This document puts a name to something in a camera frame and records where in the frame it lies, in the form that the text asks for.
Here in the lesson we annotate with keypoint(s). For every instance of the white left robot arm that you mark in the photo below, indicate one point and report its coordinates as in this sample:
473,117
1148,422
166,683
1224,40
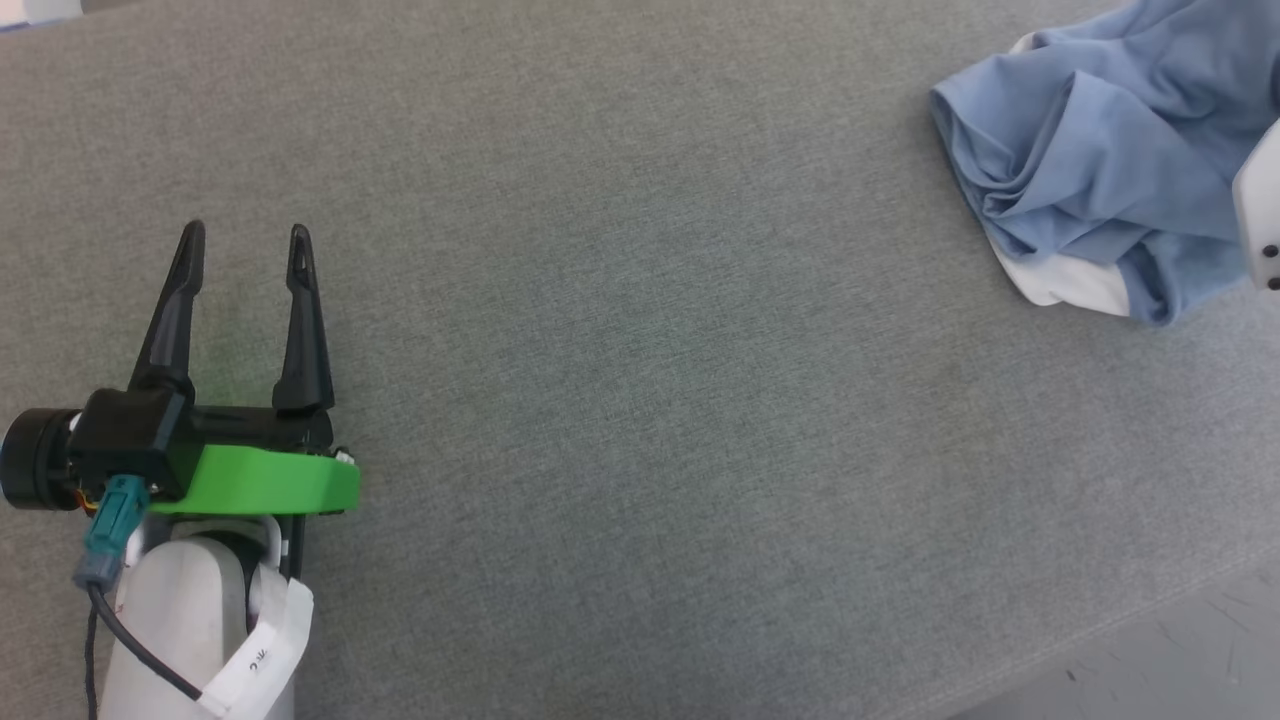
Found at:
180,610

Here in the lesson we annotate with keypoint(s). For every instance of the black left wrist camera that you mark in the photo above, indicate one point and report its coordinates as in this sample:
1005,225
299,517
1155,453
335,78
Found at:
120,440

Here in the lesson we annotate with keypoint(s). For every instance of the light blue and white garment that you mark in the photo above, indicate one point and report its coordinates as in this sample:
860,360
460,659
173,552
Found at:
1100,130

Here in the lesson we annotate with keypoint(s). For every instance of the white paper label tag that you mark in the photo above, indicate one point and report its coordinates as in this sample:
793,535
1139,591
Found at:
265,640

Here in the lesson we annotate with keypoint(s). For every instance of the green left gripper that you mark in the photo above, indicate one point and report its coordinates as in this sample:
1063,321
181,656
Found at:
260,485

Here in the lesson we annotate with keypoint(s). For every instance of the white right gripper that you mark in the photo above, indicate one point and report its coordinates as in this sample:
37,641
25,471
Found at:
1262,210

